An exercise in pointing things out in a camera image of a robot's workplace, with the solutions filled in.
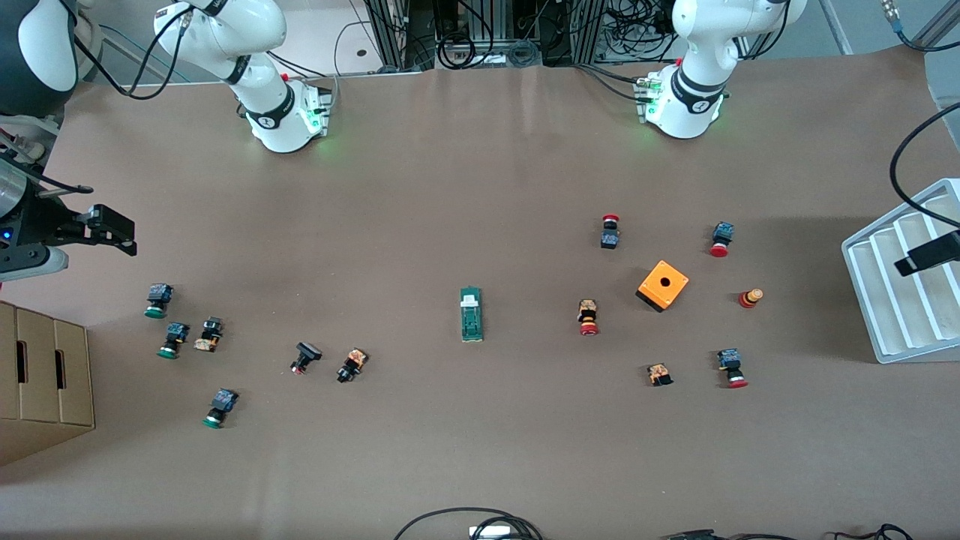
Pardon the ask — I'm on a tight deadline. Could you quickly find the green circuit board module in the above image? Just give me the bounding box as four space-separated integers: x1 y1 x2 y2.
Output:
459 286 485 344

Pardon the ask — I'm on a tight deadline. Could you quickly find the green mushroom push button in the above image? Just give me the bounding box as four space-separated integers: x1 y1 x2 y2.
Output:
144 283 175 320
202 388 239 430
157 322 191 360

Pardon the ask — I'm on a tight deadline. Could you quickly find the white stepped plastic tray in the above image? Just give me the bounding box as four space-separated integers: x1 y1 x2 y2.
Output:
841 178 960 365

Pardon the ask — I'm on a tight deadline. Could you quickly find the brown cardboard box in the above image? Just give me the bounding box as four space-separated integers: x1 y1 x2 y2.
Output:
0 301 96 467

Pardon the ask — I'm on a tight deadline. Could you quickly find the aluminium profile rack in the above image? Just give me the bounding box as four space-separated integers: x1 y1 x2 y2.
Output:
360 0 451 74

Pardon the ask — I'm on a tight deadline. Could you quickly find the brown paper table cover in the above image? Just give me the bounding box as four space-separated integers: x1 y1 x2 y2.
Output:
0 41 960 540

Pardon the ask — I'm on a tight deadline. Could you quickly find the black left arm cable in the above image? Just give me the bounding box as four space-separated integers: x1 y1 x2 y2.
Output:
889 101 960 230

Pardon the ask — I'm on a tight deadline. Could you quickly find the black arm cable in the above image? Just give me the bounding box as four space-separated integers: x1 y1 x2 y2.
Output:
0 0 196 196
889 101 960 230

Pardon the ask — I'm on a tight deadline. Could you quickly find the black selector switch orange block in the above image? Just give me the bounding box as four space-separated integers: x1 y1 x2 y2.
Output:
336 348 369 385
193 316 225 353

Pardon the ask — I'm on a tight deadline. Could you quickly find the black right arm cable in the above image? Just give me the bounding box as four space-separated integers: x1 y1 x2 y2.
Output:
0 0 196 196

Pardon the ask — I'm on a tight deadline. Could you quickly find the black square-head red switch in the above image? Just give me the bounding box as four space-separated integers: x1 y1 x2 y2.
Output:
289 342 323 377

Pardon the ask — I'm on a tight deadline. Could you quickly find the grey metal frame bar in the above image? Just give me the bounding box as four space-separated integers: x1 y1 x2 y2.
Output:
913 0 960 55
817 0 856 56

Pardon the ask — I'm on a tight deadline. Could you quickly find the orange button enclosure box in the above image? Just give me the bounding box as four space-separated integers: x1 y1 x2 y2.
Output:
635 259 690 314

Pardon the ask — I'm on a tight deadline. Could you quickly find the black looped cable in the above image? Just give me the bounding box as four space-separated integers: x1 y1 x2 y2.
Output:
393 507 544 540

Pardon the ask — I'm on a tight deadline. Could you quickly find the black cable bundle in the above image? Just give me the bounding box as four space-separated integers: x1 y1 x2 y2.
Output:
435 0 680 83

